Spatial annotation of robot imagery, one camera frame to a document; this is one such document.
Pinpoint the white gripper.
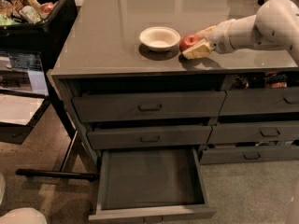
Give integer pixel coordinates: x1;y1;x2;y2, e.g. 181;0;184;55
182;19;235;60

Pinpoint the red apple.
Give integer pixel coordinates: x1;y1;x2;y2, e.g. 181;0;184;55
179;35;201;52

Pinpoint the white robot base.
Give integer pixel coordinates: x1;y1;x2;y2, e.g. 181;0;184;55
0;174;48;224

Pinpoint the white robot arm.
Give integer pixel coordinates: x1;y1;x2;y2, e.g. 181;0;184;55
183;0;299;224

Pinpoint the top left grey drawer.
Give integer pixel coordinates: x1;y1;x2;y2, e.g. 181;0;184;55
72;91;225;122

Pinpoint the grey drawer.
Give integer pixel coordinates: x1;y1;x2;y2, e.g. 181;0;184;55
207;121;299;144
200;146;299;164
87;125;211;149
72;91;225;122
220;87;299;116

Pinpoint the top right grey drawer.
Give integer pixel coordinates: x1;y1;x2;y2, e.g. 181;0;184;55
220;87;299;116

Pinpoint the chip bag in drawer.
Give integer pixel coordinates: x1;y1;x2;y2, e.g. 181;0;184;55
232;72;287;89

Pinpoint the grey counter cabinet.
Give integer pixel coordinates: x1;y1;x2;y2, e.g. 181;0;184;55
46;0;299;224

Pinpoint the middle left grey drawer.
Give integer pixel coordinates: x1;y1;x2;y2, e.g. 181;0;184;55
87;125;211;149

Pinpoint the bottom right grey drawer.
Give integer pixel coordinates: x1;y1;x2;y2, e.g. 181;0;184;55
200;146;299;164

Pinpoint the middle right grey drawer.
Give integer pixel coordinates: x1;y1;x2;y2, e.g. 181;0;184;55
207;121;299;144

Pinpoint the open bottom left drawer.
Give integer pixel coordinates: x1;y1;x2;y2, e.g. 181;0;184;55
89;147;216;224

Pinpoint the white paper bowl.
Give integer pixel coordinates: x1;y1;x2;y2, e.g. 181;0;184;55
139;27;180;52

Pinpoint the black bin of groceries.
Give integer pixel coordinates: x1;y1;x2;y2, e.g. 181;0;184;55
0;0;78;56

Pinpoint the black side cart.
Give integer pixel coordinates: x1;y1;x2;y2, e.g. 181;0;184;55
1;51;99;181

